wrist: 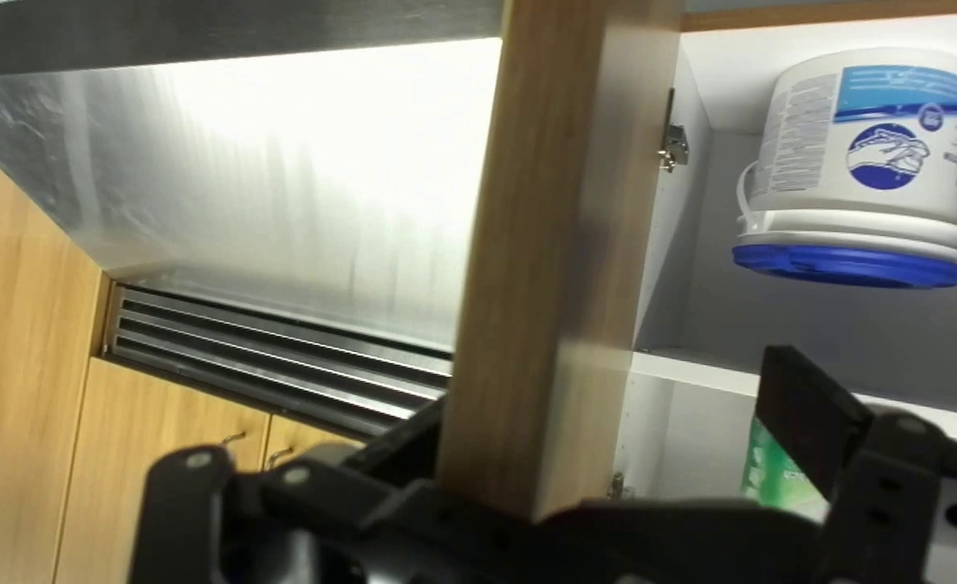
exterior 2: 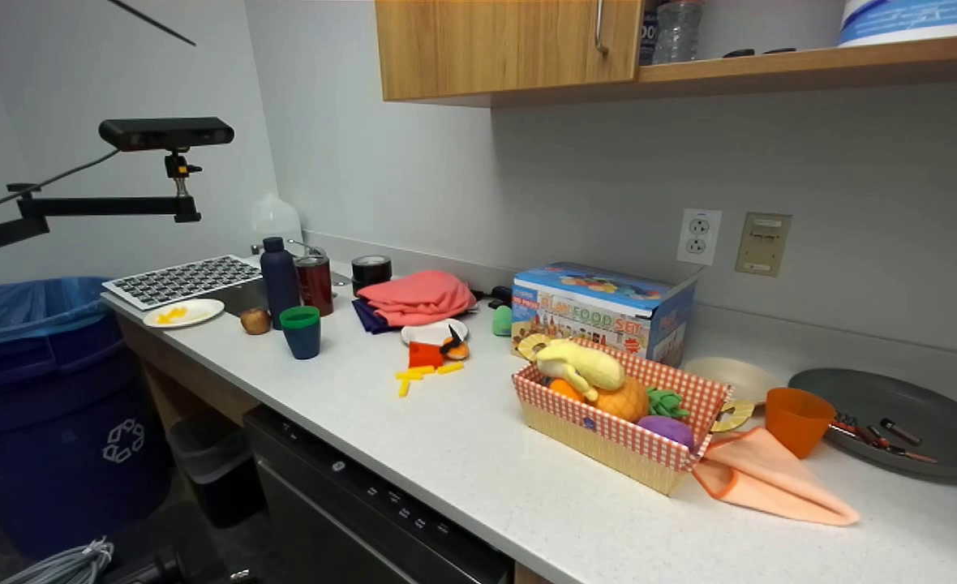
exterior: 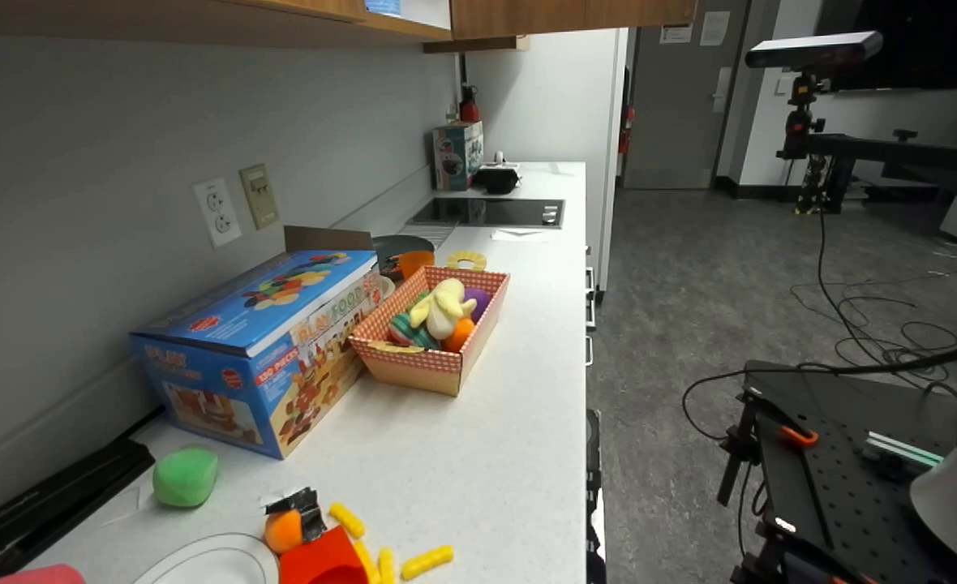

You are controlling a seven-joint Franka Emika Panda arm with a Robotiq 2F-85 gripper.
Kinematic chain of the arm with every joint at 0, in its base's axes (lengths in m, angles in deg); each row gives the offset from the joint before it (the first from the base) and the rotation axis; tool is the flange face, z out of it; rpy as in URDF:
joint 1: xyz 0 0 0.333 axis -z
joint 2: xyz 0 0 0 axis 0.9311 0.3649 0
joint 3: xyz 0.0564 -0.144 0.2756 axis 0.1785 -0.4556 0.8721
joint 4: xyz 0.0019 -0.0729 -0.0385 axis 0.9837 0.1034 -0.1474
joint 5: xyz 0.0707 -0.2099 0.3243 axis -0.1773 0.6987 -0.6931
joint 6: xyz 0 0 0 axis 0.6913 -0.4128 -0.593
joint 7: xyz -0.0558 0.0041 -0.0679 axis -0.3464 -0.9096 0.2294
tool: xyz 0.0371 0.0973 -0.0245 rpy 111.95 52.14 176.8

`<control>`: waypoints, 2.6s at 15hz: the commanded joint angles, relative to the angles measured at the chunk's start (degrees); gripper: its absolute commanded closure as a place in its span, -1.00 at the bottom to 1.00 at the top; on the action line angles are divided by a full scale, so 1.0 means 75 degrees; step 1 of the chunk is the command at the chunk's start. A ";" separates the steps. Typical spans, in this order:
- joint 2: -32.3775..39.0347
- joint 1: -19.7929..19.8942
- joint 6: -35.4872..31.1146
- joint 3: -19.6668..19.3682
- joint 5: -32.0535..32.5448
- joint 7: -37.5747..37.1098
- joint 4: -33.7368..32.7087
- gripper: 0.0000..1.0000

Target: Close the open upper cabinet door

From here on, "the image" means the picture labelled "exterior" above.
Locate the green white box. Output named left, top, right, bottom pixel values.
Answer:
left=429, top=119, right=489, bottom=193

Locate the wooden cabinet door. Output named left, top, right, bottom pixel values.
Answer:
left=448, top=0, right=699, bottom=42

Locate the red wall alarm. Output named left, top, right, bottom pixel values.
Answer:
left=615, top=101, right=638, bottom=163

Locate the pink toy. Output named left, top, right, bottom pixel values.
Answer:
left=0, top=560, right=88, bottom=584

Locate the teal white strip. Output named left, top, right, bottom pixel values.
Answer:
left=864, top=428, right=949, bottom=469

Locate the brown cardboard sheet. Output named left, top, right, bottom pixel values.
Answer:
left=282, top=225, right=377, bottom=257

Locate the black stereo camera bar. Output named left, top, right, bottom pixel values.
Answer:
left=741, top=25, right=887, bottom=76

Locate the orange handled clamp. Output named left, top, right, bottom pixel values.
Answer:
left=712, top=387, right=827, bottom=514

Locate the black bowl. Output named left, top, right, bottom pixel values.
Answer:
left=473, top=160, right=523, bottom=198

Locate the black breadboard table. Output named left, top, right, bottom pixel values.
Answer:
left=732, top=361, right=957, bottom=584

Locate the white refrigerator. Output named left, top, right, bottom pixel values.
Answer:
left=465, top=25, right=633, bottom=296

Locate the long black cable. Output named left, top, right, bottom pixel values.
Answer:
left=678, top=320, right=957, bottom=446

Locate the red checkered basket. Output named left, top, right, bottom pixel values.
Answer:
left=347, top=262, right=512, bottom=399

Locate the purple toy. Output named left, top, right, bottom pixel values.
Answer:
left=461, top=286, right=493, bottom=323

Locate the red toy container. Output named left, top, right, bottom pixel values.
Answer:
left=276, top=522, right=378, bottom=584

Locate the grey door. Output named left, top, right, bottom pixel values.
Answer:
left=620, top=0, right=754, bottom=193

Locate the wooden upper cabinet unit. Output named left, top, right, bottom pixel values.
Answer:
left=0, top=0, right=523, bottom=56

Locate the orange ball toy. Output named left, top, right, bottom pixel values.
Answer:
left=261, top=507, right=308, bottom=558

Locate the blue toy box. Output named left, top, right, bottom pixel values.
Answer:
left=129, top=247, right=395, bottom=465

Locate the beige switch plate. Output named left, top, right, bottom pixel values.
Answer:
left=236, top=160, right=282, bottom=231

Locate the white plate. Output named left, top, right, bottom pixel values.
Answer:
left=131, top=528, right=282, bottom=584

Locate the white wall outlet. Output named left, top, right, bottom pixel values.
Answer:
left=191, top=174, right=245, bottom=249

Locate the black clip toy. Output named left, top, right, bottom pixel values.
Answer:
left=261, top=484, right=330, bottom=531

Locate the black and white keyboard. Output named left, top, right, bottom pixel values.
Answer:
left=0, top=435, right=157, bottom=582

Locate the green vegetable toy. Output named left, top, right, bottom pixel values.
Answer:
left=385, top=307, right=439, bottom=350

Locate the tangled black floor cable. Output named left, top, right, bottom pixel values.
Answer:
left=815, top=207, right=957, bottom=383

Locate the orange fruit toy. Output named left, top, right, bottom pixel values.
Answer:
left=442, top=316, right=480, bottom=352

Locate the dark wall monitor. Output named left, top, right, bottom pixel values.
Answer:
left=815, top=0, right=957, bottom=97

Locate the black tripod with boom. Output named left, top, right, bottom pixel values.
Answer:
left=774, top=68, right=957, bottom=218

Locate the black cooktop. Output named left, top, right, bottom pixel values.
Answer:
left=409, top=190, right=567, bottom=231

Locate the dark grey round plate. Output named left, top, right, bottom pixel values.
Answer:
left=372, top=232, right=439, bottom=273

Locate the green sponge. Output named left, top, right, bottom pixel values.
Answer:
left=149, top=446, right=224, bottom=514

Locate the pale yellow banana toy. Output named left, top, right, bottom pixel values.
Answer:
left=426, top=275, right=480, bottom=345

